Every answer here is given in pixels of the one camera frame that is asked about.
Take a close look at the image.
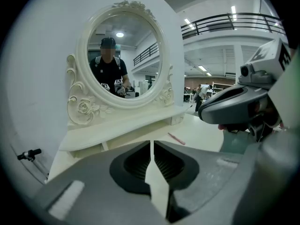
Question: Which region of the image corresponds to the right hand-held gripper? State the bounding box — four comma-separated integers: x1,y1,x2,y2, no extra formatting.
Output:
198,37,293,142

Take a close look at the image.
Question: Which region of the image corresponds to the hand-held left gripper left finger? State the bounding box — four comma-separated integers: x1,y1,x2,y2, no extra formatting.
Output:
32,141,166,225

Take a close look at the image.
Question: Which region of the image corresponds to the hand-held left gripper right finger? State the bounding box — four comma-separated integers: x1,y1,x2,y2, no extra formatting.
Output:
154,141,246,223

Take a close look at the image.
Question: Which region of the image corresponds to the pink pencil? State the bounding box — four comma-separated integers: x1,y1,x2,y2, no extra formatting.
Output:
167,132,186,146

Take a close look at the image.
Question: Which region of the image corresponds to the white ornate dressing table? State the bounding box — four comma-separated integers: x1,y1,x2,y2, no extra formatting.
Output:
46,0,227,185

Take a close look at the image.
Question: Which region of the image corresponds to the white framed oval mirror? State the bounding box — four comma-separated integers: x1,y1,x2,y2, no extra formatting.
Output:
66,0,175,126

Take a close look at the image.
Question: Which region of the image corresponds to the black metal railing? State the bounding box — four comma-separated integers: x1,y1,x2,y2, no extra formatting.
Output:
180,12,287,40

